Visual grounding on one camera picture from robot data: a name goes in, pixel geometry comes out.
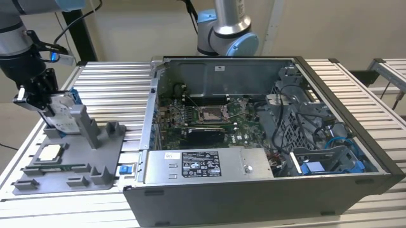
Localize hard disk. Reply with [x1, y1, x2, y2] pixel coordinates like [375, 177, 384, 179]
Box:
[38, 87, 84, 138]

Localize grey disk bay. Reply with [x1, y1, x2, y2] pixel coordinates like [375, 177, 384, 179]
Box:
[289, 144, 366, 177]

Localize silver CPU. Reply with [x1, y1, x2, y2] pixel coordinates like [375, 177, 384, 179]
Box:
[37, 143, 65, 162]

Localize grey parts rack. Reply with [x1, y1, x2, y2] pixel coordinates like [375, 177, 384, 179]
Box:
[12, 104, 126, 196]

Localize green RAM stick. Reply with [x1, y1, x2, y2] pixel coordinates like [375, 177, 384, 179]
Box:
[26, 163, 88, 171]

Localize black RAM slot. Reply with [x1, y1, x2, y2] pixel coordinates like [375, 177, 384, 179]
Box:
[187, 94, 231, 100]
[185, 120, 232, 126]

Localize silver power supply unit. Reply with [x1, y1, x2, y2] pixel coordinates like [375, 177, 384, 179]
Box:
[141, 147, 275, 185]

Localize CPU socket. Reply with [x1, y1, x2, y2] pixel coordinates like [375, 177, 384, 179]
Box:
[197, 105, 229, 122]

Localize black graphics card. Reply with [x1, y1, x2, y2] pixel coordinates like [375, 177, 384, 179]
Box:
[187, 127, 225, 144]

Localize metal socket cover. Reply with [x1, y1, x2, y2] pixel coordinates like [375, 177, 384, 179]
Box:
[221, 97, 249, 120]

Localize green motherboard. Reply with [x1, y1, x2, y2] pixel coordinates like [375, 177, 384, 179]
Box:
[156, 95, 269, 150]

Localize dark grey PC case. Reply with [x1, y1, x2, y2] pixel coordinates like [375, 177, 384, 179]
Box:
[122, 56, 406, 228]

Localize grey perforated drive cage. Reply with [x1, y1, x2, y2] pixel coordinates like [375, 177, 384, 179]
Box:
[263, 80, 336, 152]

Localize blue carrier in bay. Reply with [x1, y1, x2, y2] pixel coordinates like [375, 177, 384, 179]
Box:
[300, 162, 325, 176]

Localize slatted metal side table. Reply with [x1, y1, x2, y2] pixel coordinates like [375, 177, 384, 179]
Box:
[367, 58, 406, 95]

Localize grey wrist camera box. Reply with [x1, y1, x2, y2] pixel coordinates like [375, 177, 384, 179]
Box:
[12, 87, 41, 112]

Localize black upright post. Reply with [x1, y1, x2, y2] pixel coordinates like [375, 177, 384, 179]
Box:
[61, 10, 98, 62]

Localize black camera cable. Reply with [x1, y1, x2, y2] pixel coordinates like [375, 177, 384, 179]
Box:
[52, 0, 104, 52]

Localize thin wire locking lever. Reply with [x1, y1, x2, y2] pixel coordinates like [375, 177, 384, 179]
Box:
[189, 96, 204, 112]

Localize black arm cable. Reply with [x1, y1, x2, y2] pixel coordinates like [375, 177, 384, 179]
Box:
[181, 0, 200, 34]

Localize blue wire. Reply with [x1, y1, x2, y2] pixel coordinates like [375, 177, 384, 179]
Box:
[327, 122, 362, 158]

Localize black table bracket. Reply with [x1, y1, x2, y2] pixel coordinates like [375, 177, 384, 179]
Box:
[350, 70, 380, 87]

